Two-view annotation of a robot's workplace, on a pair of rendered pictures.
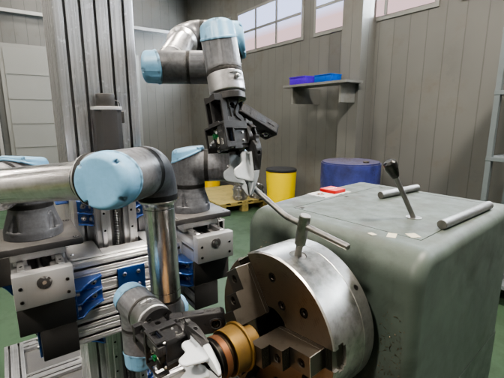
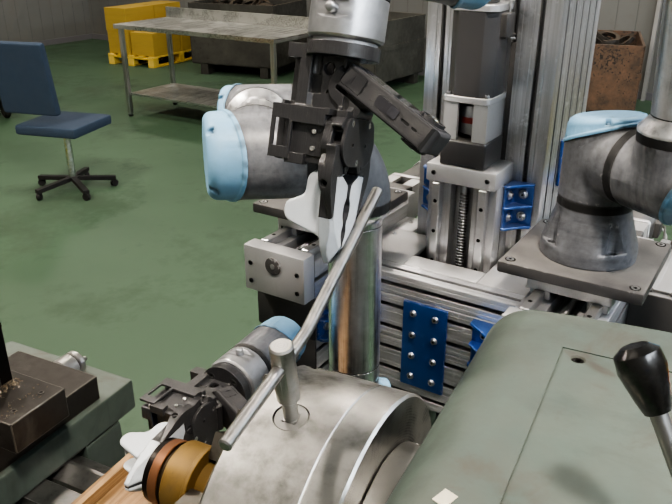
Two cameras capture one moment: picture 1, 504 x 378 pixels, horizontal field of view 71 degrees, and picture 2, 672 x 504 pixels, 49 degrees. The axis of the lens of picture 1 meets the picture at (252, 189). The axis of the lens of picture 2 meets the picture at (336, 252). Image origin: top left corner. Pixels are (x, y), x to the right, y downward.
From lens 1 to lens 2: 0.79 m
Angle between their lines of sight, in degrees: 65
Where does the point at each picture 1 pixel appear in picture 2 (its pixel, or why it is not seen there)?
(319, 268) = (273, 462)
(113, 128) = (474, 49)
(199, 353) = (146, 445)
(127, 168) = (218, 146)
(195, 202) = (572, 243)
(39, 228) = not seen: hidden behind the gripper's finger
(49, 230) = not seen: hidden behind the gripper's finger
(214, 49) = not seen: outside the picture
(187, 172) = (573, 172)
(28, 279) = (258, 253)
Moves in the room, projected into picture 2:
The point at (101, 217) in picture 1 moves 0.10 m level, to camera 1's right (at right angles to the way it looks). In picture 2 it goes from (431, 205) to (459, 223)
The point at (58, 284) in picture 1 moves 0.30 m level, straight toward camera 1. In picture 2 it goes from (287, 278) to (156, 349)
